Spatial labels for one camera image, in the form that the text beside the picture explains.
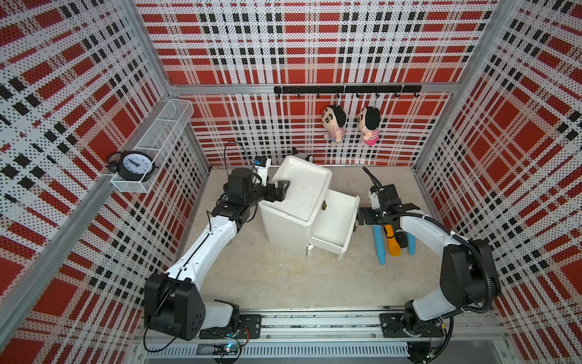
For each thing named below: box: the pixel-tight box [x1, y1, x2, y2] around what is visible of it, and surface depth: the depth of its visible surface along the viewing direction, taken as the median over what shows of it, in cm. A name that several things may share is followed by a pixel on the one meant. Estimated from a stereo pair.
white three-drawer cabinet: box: [257, 155, 333, 256], surface depth 81 cm
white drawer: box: [311, 188, 360, 261], surface depth 90 cm
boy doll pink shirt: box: [358, 106, 382, 146], surface depth 96 cm
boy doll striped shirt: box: [322, 105, 347, 145], surface depth 95 cm
